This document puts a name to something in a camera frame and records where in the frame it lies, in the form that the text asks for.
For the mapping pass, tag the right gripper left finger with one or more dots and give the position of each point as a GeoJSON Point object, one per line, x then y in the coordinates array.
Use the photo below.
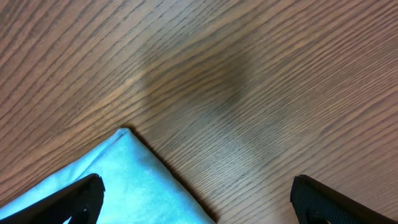
{"type": "Point", "coordinates": [77, 203]}

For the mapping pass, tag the light blue printed t-shirt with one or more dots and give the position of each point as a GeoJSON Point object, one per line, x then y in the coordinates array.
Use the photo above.
{"type": "Point", "coordinates": [138, 187]}

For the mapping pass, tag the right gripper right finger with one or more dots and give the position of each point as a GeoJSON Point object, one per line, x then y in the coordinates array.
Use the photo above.
{"type": "Point", "coordinates": [314, 202]}

